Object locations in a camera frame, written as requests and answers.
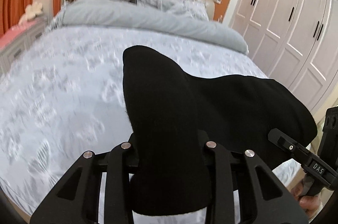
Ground black pants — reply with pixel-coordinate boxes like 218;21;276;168
123;45;317;216

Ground right hand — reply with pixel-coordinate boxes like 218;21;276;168
290;180;323;219

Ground butterfly print bed sheet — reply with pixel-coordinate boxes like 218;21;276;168
0;24;302;224

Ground white wardrobe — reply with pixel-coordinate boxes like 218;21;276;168
230;0;337;112

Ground pink topped window bench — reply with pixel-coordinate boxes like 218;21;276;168
1;16;48;75

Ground grey folded duvet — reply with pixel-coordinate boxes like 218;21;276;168
46;0;249;55

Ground white flower shaped cushion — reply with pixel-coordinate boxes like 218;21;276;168
18;1;44;25

